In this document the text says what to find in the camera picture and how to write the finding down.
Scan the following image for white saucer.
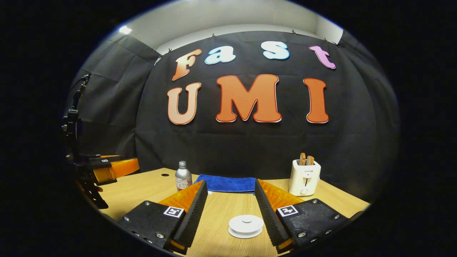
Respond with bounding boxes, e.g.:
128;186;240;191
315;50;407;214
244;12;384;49
228;228;263;239

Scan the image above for white teacup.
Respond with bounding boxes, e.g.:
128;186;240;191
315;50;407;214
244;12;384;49
229;218;264;235

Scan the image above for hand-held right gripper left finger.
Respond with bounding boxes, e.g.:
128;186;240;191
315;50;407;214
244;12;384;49
116;180;209;255

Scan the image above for white toaster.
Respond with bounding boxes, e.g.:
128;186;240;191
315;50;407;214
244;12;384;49
288;159;321;197

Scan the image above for blue cloth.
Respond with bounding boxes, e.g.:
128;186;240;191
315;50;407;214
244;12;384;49
195;174;258;195

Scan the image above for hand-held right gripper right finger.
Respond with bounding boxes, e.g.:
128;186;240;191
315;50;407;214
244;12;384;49
254;179;363;255

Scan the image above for silver water bottle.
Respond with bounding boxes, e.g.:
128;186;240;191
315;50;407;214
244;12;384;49
175;161;193;192

